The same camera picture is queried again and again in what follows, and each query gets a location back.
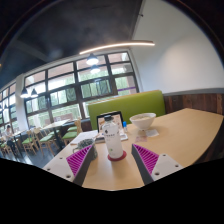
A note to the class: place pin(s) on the person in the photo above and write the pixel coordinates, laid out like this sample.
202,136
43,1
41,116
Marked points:
8,135

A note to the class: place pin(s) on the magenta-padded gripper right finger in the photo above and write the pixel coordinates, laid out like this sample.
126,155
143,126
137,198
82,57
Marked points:
146,159

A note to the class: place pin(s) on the pink card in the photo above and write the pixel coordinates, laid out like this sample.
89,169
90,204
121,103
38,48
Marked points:
140,138

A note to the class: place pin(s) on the black-framed tablet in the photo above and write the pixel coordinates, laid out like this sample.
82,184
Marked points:
100,125

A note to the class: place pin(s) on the white black-capped drink bottle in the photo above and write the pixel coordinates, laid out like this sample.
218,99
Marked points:
112,140

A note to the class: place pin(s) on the wooden dining table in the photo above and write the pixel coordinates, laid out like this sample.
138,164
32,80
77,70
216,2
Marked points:
55,124

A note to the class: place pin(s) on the flat round red coaster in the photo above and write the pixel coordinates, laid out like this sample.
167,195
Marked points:
124,156

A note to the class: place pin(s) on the small blue-capped bottle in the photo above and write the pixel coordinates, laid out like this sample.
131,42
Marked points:
124,126

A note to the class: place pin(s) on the white bowl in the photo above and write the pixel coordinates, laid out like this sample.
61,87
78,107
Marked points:
142,121

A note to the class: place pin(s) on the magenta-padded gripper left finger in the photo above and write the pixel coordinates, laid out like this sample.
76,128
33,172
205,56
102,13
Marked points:
78,160

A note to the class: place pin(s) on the small white calculator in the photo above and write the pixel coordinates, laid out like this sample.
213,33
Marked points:
125,136

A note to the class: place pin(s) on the curved linear ceiling light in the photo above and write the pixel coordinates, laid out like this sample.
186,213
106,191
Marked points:
116,45

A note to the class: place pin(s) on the green upholstered bench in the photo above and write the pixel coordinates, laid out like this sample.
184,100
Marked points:
133,105

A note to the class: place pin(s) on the wooden chairs with green seats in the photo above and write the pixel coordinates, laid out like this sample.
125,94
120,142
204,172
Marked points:
46,138

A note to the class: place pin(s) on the white paper sheets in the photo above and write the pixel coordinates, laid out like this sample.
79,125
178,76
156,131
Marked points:
85,136

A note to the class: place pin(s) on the dark-framed grid window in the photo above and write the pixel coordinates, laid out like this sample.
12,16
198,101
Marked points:
73,93

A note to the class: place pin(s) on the white paper note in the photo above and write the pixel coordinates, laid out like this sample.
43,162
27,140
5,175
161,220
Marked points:
152,132

